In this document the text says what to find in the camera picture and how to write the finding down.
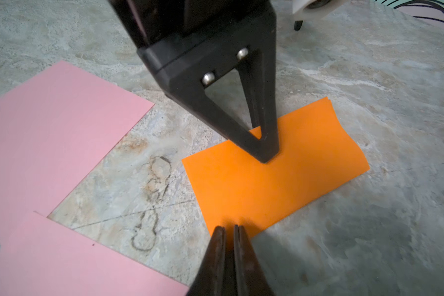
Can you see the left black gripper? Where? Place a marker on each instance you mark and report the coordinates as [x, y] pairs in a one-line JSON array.
[[184, 67]]

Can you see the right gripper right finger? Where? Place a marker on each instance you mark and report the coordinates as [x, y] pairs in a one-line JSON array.
[[250, 279]]

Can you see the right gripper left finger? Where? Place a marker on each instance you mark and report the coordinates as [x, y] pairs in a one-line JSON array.
[[209, 279]]

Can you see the orange square paper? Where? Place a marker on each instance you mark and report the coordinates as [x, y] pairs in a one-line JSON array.
[[316, 156]]

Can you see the left pink paper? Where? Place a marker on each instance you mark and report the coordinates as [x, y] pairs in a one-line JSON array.
[[54, 129]]

